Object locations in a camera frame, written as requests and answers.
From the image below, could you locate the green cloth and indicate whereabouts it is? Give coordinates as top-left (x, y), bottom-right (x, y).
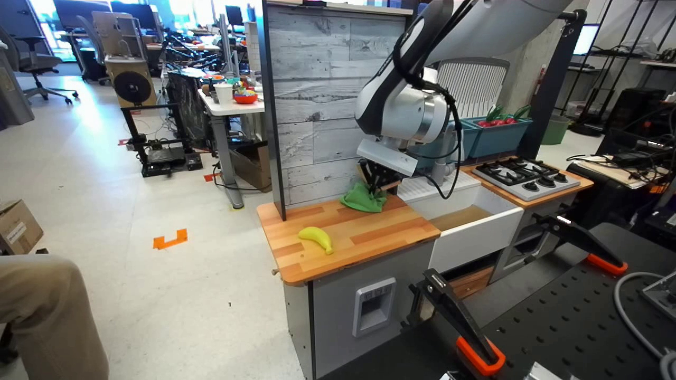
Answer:
top-left (340, 182), bottom-right (388, 214)

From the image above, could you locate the grey toy tap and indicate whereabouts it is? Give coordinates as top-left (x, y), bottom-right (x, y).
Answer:
top-left (431, 158), bottom-right (458, 186)

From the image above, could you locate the toy kitchen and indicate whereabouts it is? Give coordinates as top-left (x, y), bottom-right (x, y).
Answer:
top-left (257, 0), bottom-right (595, 380)

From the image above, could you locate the yellow toy banana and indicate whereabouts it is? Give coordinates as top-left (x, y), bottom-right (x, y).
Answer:
top-left (297, 226), bottom-right (335, 255)

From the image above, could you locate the teal plastic bin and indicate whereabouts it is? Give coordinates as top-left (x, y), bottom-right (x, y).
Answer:
top-left (461, 117), bottom-right (533, 159)
top-left (411, 121), bottom-right (480, 170)

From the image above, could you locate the white toy sink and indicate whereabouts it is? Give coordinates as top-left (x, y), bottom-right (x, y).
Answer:
top-left (397, 170), bottom-right (524, 273)

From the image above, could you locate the cardboard box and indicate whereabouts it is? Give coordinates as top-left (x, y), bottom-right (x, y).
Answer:
top-left (229, 141), bottom-right (273, 193)
top-left (0, 199), bottom-right (44, 256)

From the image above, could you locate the heap of toy vegetables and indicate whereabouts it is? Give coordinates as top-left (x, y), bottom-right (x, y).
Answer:
top-left (477, 104), bottom-right (532, 128)

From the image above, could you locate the toy stove burner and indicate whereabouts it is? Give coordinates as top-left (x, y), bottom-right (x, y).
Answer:
top-left (471, 156), bottom-right (582, 202)

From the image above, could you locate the white desk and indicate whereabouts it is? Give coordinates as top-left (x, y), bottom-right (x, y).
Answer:
top-left (198, 87), bottom-right (266, 210)

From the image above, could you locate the green waste bin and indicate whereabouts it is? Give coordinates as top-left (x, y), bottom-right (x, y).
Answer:
top-left (541, 115), bottom-right (571, 146)

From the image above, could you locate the black 3d printer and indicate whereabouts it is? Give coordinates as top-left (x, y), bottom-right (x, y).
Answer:
top-left (119, 102), bottom-right (204, 178)

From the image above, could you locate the wooden desk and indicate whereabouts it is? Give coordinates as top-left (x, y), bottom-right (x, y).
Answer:
top-left (566, 153), bottom-right (672, 229)

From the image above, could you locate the monitor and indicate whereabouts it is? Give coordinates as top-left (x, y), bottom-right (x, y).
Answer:
top-left (572, 23), bottom-right (601, 56)

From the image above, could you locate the black computer tower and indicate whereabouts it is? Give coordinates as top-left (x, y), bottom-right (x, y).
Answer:
top-left (601, 87), bottom-right (668, 157)

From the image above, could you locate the beige box with black disc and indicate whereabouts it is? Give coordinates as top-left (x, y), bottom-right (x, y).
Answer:
top-left (104, 55), bottom-right (158, 109)

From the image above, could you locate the person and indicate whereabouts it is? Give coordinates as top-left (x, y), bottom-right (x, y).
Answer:
top-left (0, 254), bottom-right (110, 380)

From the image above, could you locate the black office chair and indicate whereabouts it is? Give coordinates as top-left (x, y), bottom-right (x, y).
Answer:
top-left (0, 25), bottom-right (80, 106)

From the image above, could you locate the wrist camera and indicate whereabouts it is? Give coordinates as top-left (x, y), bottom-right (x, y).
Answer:
top-left (356, 138), bottom-right (418, 177)

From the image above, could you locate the black clamp orange handle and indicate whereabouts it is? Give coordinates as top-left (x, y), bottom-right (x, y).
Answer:
top-left (532, 211), bottom-right (630, 277)
top-left (401, 269), bottom-right (506, 377)

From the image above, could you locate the black wire shelf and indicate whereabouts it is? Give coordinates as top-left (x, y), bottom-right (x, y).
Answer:
top-left (559, 0), bottom-right (676, 139)

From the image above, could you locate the grey cable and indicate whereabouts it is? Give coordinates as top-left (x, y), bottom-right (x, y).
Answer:
top-left (613, 271), bottom-right (676, 380)

